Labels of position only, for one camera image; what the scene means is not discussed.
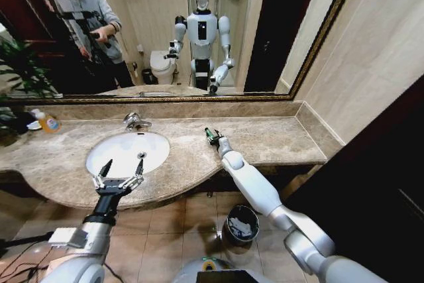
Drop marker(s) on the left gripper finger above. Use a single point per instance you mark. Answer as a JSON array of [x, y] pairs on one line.
[[139, 170], [103, 172]]

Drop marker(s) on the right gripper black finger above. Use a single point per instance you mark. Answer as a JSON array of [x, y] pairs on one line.
[[208, 131]]

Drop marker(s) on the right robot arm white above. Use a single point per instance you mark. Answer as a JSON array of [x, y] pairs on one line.
[[251, 180]]

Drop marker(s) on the silver sink drain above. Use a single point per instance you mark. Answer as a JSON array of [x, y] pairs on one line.
[[141, 155]]

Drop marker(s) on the white oval sink basin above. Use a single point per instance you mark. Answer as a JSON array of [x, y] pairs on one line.
[[116, 150]]

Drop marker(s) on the black trash bin with liner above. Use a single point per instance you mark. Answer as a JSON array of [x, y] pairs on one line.
[[242, 226]]

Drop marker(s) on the chrome faucet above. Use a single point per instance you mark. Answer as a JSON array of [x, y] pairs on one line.
[[134, 120]]

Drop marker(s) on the orange soap bottle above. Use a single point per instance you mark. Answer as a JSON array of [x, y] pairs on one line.
[[49, 124]]

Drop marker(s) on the white toilet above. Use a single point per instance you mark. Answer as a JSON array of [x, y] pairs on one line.
[[162, 66]]

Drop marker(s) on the small white dish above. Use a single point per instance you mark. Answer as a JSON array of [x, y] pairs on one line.
[[33, 125]]

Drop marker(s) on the robot white front shell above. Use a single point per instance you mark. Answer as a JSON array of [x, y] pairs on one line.
[[189, 271]]

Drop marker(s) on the green potted plant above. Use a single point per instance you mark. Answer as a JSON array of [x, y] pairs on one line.
[[20, 64]]

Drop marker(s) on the dark wooden door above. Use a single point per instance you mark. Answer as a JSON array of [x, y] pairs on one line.
[[371, 197]]

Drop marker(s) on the gold-framed wall mirror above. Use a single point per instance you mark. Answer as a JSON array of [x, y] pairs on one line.
[[159, 4]]

